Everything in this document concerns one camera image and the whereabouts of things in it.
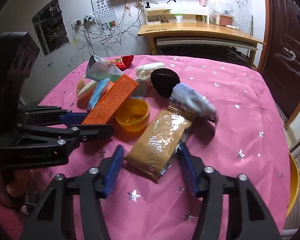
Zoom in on pink box on desk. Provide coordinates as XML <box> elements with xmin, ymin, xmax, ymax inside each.
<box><xmin>218</xmin><ymin>14</ymin><xmax>233</xmax><ymax>27</ymax></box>

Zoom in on grey printed sachet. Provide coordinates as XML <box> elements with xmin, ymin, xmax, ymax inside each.
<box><xmin>169</xmin><ymin>83</ymin><xmax>219</xmax><ymax>125</ymax></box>

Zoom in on white green jar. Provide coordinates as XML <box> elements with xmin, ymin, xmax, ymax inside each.
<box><xmin>174</xmin><ymin>14</ymin><xmax>184</xmax><ymax>23</ymax></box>

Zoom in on green grey snack packet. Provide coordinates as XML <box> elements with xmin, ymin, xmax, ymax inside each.
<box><xmin>85</xmin><ymin>55</ymin><xmax>123</xmax><ymax>82</ymax></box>

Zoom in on white power strip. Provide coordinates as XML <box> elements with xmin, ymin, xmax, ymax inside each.
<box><xmin>70</xmin><ymin>14</ymin><xmax>96</xmax><ymax>30</ymax></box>

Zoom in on dark brown round lid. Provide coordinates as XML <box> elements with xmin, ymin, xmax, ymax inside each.
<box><xmin>151</xmin><ymin>68</ymin><xmax>180</xmax><ymax>98</ymax></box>

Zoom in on pink star tablecloth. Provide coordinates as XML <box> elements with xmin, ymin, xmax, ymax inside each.
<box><xmin>31</xmin><ymin>55</ymin><xmax>290</xmax><ymax>240</ymax></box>

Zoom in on grey round lid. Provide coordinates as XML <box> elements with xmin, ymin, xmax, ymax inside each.
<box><xmin>130</xmin><ymin>79</ymin><xmax>147</xmax><ymax>99</ymax></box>

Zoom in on tangled wall cables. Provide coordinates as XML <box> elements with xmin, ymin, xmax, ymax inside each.
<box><xmin>75</xmin><ymin>0</ymin><xmax>161</xmax><ymax>55</ymax></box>

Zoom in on orange plastic cup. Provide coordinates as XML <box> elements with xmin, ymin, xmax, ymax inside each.
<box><xmin>115</xmin><ymin>99</ymin><xmax>150</xmax><ymax>132</ymax></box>

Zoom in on cream brush with orange base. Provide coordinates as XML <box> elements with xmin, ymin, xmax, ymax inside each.
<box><xmin>76</xmin><ymin>77</ymin><xmax>97</xmax><ymax>105</ymax></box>

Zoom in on eye chart poster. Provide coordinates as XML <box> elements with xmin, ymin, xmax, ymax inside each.
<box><xmin>90</xmin><ymin>0</ymin><xmax>118</xmax><ymax>30</ymax></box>

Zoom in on yellow plastic basin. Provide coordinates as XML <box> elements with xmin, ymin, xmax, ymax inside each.
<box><xmin>286</xmin><ymin>153</ymin><xmax>300</xmax><ymax>218</ymax></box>

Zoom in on light blue wrapper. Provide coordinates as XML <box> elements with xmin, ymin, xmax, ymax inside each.
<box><xmin>87</xmin><ymin>78</ymin><xmax>110</xmax><ymax>112</ymax></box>

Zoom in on red snack wrapper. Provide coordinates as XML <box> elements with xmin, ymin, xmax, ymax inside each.
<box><xmin>111</xmin><ymin>55</ymin><xmax>134</xmax><ymax>71</ymax></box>

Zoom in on dark brown door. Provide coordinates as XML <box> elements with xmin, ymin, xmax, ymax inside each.
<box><xmin>258</xmin><ymin>0</ymin><xmax>300</xmax><ymax>127</ymax></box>

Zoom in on gold biscuit packet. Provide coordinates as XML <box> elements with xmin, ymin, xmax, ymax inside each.
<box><xmin>125</xmin><ymin>105</ymin><xmax>195</xmax><ymax>181</ymax></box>

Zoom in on left hand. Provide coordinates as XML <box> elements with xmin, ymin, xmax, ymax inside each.
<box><xmin>0</xmin><ymin>170</ymin><xmax>31</xmax><ymax>198</ymax></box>

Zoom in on orange box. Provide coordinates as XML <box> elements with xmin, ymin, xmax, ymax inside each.
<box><xmin>82</xmin><ymin>74</ymin><xmax>139</xmax><ymax>125</ymax></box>

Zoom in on white tissue ball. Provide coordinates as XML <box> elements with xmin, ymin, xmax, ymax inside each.
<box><xmin>135</xmin><ymin>62</ymin><xmax>166</xmax><ymax>87</ymax></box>

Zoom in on wooden desk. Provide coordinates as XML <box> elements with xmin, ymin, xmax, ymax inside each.
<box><xmin>138</xmin><ymin>22</ymin><xmax>266</xmax><ymax>68</ymax></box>

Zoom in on dark wall niche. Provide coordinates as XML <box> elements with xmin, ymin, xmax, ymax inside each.
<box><xmin>32</xmin><ymin>0</ymin><xmax>69</xmax><ymax>56</ymax></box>

